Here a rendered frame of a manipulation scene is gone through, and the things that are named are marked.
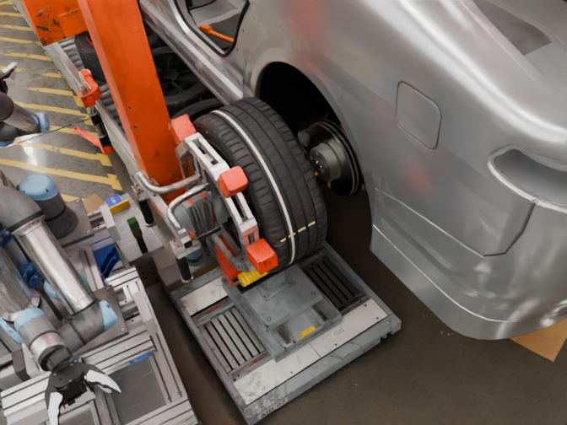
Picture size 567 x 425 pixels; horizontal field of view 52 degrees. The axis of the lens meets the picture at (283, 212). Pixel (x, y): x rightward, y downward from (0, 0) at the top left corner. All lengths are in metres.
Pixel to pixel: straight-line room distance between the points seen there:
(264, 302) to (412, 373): 0.73
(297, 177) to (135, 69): 0.72
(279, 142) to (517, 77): 0.89
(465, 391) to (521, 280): 1.17
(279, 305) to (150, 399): 0.68
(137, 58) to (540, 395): 2.13
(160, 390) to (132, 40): 1.38
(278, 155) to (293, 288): 0.90
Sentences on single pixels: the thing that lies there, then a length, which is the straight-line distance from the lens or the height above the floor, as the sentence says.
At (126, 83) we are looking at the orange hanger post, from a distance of 2.24.
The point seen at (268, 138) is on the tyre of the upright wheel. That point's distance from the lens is 2.00.
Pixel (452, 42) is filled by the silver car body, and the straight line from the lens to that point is 1.46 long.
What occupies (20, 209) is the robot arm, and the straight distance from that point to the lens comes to 1.62.
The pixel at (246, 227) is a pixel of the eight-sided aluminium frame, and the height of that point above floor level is 0.97.
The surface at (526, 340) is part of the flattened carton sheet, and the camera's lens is 2.92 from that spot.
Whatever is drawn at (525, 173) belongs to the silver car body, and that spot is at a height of 1.44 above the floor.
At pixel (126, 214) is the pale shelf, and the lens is 2.88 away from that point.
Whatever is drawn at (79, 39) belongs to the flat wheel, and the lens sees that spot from 4.26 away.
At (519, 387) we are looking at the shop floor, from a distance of 2.81.
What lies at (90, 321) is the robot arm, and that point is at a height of 1.15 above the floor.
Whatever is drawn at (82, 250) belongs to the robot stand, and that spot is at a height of 0.73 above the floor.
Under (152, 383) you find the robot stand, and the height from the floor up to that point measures 0.21.
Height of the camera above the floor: 2.42
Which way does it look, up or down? 47 degrees down
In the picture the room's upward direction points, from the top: 7 degrees counter-clockwise
